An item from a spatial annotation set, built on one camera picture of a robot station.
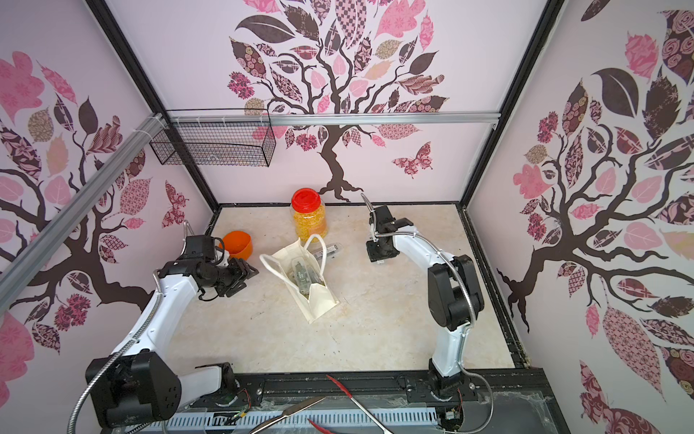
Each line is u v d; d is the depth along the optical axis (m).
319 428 0.67
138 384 0.39
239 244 0.98
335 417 0.70
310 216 1.00
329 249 1.03
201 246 0.63
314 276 0.92
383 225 0.72
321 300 0.87
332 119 0.92
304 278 0.87
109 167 0.70
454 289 0.51
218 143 0.79
